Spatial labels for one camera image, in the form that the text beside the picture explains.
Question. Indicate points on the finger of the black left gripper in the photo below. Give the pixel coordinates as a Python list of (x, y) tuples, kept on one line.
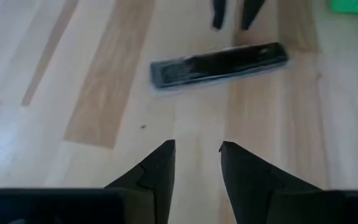
[(250, 11), (219, 12)]

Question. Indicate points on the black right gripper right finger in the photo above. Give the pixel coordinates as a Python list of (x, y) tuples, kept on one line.
[(259, 199)]

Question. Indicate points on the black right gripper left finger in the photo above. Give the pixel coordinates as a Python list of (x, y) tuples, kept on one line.
[(148, 196)]

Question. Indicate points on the black comb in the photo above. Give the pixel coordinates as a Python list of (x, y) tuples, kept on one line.
[(219, 63)]

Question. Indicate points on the green plastic basket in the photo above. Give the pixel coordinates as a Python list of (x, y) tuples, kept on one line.
[(353, 6)]

